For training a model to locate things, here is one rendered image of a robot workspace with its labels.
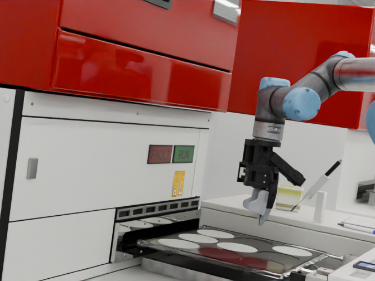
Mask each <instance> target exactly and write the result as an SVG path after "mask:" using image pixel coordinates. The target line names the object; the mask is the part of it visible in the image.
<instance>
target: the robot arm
mask: <svg viewBox="0 0 375 281"><path fill-rule="evenodd" d="M337 91H368V92H375V57H369V58H355V56H354V55H352V54H351V53H348V52H347V51H340V52H338V53H337V54H335V55H333V56H331V57H329V58H328V59H327V60H326V61H325V62H324V63H322V64H321V65H320V66H318V67H317V68H315V69H314V70H313V71H312V72H310V73H309V74H307V75H306V76H304V77H303V78H302V79H300V80H299V81H298V82H296V83H295V84H293V86H290V82H289V81H288V80H286V79H279V78H274V77H264V78H262V79H261V82H260V86H259V90H258V99H257V106H256V114H255V119H254V120H255V121H254V126H253V133H252V136H253V137H254V138H253V139H245V143H244V151H243V158H242V162H240V161H239V168H238V177H237V182H243V184H244V185H245V186H251V187H253V188H254V189H253V192H252V196H251V197H250V198H247V199H245V200H244V201H243V207H244V208H245V209H248V210H249V211H252V212H255V213H257V220H258V225H259V226H262V225H263V223H264V222H265V221H266V219H267V218H268V216H269V214H270V212H271V209H272V208H273V204H274V202H275V199H276V195H277V186H278V180H279V172H280V173H281V174H282V175H283V176H285V177H286V178H287V180H288V181H289V183H290V184H292V185H294V186H299V187H301V186H302V184H303V183H304V182H305V181H306V179H305V178H304V176H303V175H302V174H301V173H300V172H299V171H298V170H295V169H294V168H293V167H291V166H290V165H289V164H288V163H287V162H286V161H285V160H284V159H282V158H281V157H280V156H279V155H278V154H277V153H276V152H273V147H279V148H281V142H280V141H282V139H283V131H284V127H285V120H286V119H292V120H296V121H301V120H310V119H312V118H314V117H315V116H316V115H317V113H318V111H319V109H320V105H321V103H323V102H324V101H326V100H327V99H328V98H330V97H331V96H332V95H334V94H335V93H336V92H337ZM282 124H283V125H282ZM366 126H367V130H368V133H369V136H370V138H371V140H372V142H373V143H374V145H375V101H374V102H373V103H371V105H370V106H369V107H368V109H367V112H366ZM241 167H243V168H244V169H243V173H245V175H241V178H239V174H240V168H241Z"/></svg>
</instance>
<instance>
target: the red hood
mask: <svg viewBox="0 0 375 281"><path fill-rule="evenodd" d="M241 8H242V0H0V84H6V85H13V86H21V87H26V88H30V89H36V90H44V91H52V92H57V93H67V94H75V95H84V96H93V97H98V98H107V99H116V100H125V101H133V102H139V103H148V104H157V105H165V106H175V107H180V108H189V109H197V110H207V111H212V112H221V113H226V112H227V109H228V101H229V93H230V85H231V80H232V71H233V64H234V57H235V49H236V44H237V36H238V29H239V20H240V16H241Z"/></svg>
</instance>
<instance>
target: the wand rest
mask: <svg viewBox="0 0 375 281"><path fill-rule="evenodd" d="M329 179H330V178H329V177H327V176H326V175H324V174H322V175H321V176H320V177H319V179H318V180H317V181H316V182H315V183H314V184H313V185H312V186H311V187H310V188H309V189H308V190H307V191H306V192H305V193H304V194H303V195H304V196H305V197H306V198H307V199H311V198H312V197H313V196H314V195H315V194H316V193H317V197H316V205H315V212H314V219H313V222H315V223H319V224H321V223H323V220H324V212H325V205H326V198H327V193H328V192H325V191H319V190H320V189H321V188H322V187H323V186H324V185H325V184H326V183H327V182H328V180H329Z"/></svg>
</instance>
